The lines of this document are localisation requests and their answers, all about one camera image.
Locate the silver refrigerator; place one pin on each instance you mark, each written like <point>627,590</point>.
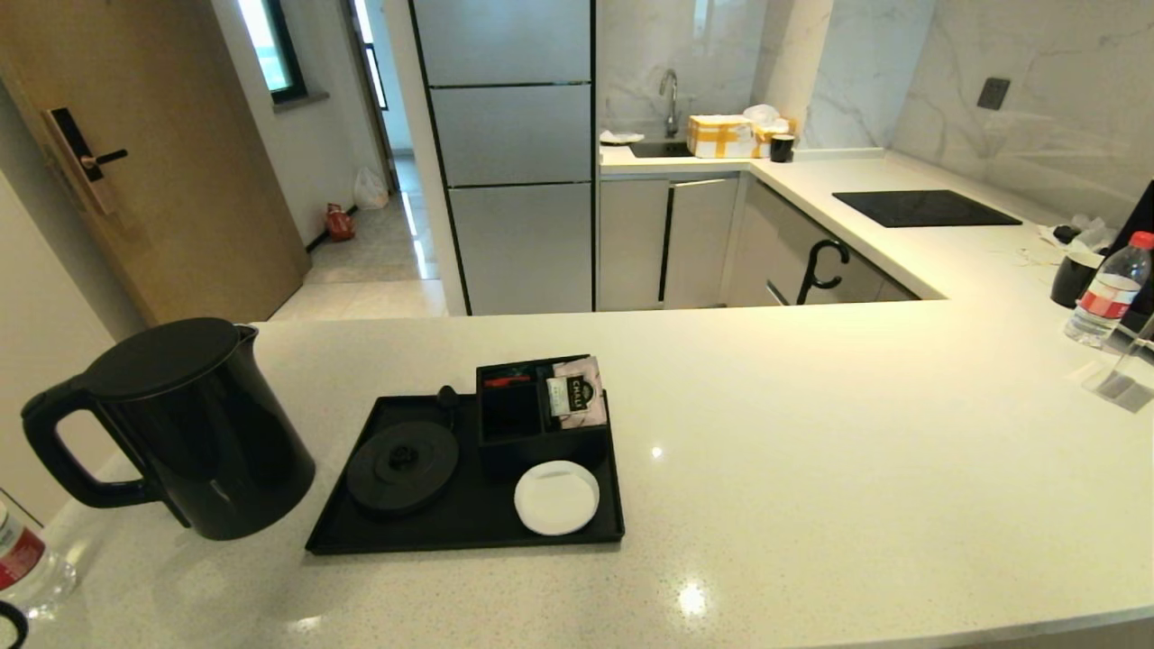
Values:
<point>514,135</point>

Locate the black mug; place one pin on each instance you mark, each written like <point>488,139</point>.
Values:
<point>1073,281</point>

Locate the small black gadget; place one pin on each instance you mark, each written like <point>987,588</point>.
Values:
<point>1067,233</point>

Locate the white round coaster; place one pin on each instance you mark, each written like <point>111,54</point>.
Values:
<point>557,498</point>

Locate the large yellow taped carton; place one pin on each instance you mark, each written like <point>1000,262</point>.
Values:
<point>721,137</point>

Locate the black electric kettle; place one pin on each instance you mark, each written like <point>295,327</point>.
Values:
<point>216,451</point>

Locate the red sachet packet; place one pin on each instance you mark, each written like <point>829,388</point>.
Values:
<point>507,381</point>

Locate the black compartment organizer box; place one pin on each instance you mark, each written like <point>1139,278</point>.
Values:
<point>509,424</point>

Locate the red bag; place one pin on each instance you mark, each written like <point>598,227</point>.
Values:
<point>341,223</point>

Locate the chrome kitchen faucet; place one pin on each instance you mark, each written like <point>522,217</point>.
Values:
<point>673,108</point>

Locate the clear acrylic stand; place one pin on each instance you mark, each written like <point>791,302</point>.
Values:
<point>1122,388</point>

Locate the brown wooden door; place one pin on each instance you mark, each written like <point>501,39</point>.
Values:
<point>180,180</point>

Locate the small black cup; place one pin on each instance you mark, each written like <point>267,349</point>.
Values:
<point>783,150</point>

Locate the white shallow dish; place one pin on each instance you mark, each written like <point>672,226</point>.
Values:
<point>622,138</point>

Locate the dark kitchen sink basin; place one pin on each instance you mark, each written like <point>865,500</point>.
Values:
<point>663,150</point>

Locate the dark wall socket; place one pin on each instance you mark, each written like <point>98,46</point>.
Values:
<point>994,95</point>

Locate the narrow dark framed hallway window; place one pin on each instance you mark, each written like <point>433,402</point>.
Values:
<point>371,63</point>

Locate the black induction cooktop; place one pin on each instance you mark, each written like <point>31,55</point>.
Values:
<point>924,209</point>

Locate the black round kettle base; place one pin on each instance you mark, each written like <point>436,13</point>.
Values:
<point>403,469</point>

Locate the white tea bag packet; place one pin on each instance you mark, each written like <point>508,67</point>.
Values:
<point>581,394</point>

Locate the black gold door lock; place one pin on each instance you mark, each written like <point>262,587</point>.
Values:
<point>72,144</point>

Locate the white tall cabinet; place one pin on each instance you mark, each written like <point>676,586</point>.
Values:
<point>36,315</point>

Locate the white plastic bag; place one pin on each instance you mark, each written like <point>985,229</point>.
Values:
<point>370,191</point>

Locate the white crumpled bag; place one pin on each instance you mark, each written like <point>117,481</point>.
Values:
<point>763,114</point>

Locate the black rectangular serving tray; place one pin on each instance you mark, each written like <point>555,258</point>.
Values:
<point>469,532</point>

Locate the clear water bottle red cap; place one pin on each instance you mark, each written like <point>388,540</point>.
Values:
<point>1107,297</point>
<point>36,577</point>

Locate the grey kitchen base cabinets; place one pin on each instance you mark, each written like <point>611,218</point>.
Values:
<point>703,243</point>

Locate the white crumpled tissue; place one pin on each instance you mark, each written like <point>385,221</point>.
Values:
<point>1095,236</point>

